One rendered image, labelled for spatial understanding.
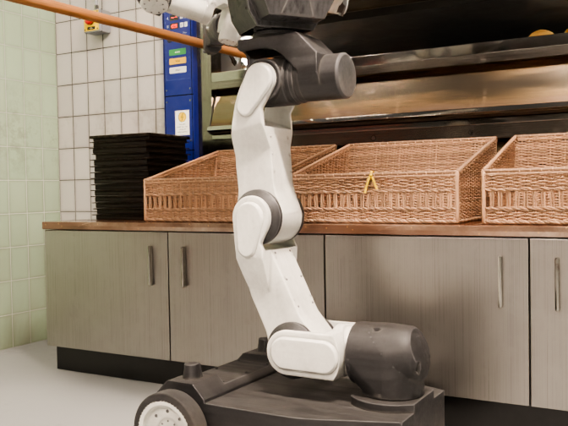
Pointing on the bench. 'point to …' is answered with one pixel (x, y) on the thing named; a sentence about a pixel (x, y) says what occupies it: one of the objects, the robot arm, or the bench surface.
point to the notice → (182, 122)
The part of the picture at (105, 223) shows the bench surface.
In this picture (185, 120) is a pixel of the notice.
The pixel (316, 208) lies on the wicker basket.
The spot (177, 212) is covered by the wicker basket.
